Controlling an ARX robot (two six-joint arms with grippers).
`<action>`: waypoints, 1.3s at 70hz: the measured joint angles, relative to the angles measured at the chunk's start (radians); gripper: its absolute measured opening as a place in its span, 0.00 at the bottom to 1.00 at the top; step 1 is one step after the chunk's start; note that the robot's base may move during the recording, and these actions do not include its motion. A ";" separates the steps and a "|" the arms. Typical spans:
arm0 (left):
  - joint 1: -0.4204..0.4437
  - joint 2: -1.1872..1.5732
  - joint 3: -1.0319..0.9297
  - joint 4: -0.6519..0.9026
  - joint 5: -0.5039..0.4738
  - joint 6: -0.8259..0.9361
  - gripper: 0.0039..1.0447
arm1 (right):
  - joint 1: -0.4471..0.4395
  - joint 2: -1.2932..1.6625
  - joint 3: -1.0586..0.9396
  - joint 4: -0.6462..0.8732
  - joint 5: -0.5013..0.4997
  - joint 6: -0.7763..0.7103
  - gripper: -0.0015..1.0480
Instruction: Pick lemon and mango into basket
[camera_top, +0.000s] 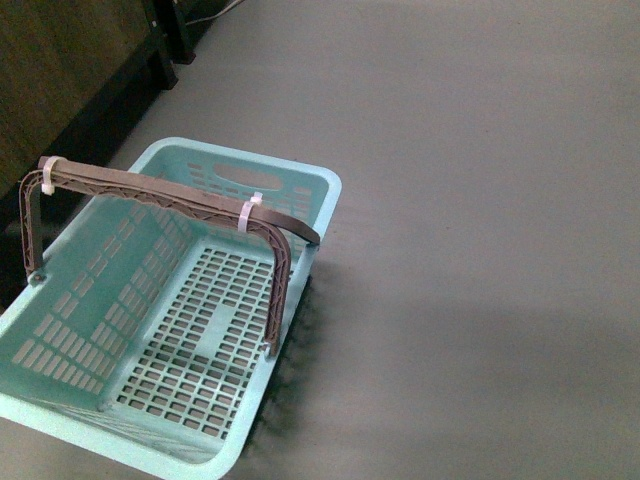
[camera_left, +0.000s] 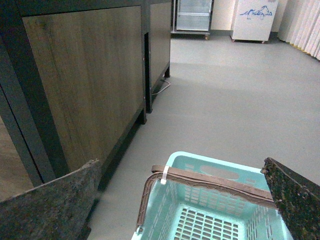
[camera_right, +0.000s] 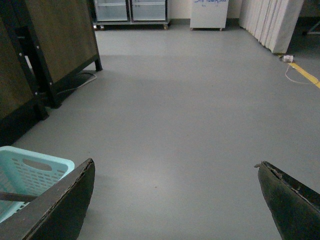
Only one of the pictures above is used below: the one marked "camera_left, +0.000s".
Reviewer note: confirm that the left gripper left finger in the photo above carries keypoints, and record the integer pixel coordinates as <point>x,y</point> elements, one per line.
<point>56,210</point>

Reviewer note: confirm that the white zip tie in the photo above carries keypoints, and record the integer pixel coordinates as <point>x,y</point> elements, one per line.
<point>163,180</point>

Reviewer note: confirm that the brown basket handle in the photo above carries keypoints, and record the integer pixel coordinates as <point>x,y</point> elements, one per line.
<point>198,180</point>

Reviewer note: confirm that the white chest freezer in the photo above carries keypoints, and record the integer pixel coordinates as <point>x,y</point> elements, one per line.
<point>252,20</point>

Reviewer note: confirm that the light blue plastic basket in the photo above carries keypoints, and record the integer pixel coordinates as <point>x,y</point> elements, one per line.
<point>180,212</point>

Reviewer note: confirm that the white curtain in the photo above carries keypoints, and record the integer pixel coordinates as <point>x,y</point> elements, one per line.
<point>300,26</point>

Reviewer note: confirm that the wooden display cabinet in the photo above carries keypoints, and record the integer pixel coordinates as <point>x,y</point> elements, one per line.
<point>156,15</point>
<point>72,80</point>

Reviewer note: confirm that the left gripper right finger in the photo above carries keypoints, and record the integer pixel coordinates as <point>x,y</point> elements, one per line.
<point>297,199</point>

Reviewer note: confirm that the glass door refrigerator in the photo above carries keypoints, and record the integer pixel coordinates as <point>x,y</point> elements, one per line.
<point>192,17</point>

